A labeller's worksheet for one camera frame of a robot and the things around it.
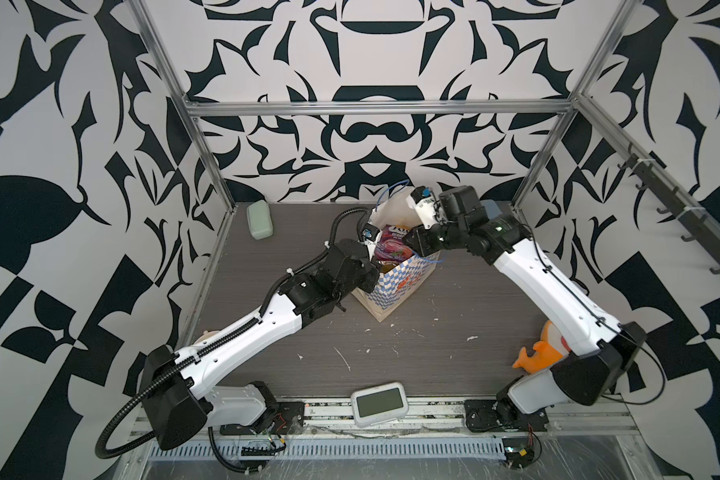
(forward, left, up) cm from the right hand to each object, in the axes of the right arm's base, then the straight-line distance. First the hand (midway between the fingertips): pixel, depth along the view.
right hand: (406, 236), depth 73 cm
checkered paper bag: (-7, +1, -6) cm, 9 cm away
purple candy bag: (+8, +2, -14) cm, 17 cm away
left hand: (-3, +7, -2) cm, 8 cm away
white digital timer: (-31, +7, -26) cm, 41 cm away
